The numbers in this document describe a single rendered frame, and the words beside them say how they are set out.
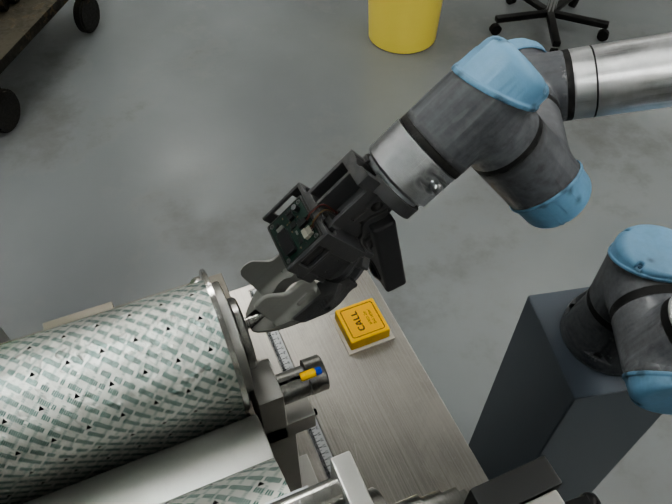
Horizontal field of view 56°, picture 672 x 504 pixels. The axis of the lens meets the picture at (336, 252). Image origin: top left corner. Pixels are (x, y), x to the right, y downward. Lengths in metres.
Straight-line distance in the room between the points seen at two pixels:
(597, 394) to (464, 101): 0.64
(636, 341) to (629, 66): 0.36
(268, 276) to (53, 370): 0.22
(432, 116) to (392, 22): 2.68
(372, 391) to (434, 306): 1.23
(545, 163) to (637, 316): 0.38
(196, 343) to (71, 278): 1.87
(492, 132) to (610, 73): 0.19
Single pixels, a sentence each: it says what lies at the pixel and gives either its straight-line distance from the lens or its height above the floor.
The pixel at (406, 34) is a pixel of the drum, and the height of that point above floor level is 0.11.
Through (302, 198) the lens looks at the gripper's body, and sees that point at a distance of 0.59.
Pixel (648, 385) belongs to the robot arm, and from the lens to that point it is 0.88.
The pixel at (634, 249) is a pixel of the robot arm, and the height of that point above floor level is 1.13.
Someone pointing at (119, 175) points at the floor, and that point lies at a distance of 2.76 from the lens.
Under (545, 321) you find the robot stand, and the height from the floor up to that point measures 0.90.
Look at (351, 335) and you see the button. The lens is 1.03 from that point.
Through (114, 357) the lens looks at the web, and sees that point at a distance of 0.59.
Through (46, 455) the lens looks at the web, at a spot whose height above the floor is 1.26.
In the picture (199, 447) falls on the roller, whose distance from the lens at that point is 0.62.
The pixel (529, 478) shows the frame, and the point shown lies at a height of 1.44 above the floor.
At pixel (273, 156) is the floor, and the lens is 2.71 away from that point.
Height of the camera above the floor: 1.79
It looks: 50 degrees down
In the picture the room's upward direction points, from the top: straight up
